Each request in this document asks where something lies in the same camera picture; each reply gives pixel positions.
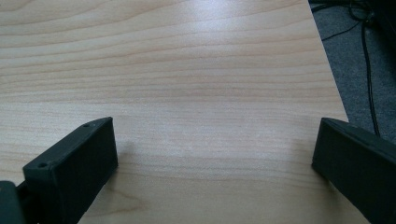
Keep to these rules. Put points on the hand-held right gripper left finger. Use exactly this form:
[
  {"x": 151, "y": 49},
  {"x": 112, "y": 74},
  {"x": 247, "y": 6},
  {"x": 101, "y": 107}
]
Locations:
[{"x": 71, "y": 168}]

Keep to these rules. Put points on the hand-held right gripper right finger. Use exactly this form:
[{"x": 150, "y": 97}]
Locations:
[{"x": 358, "y": 165}]

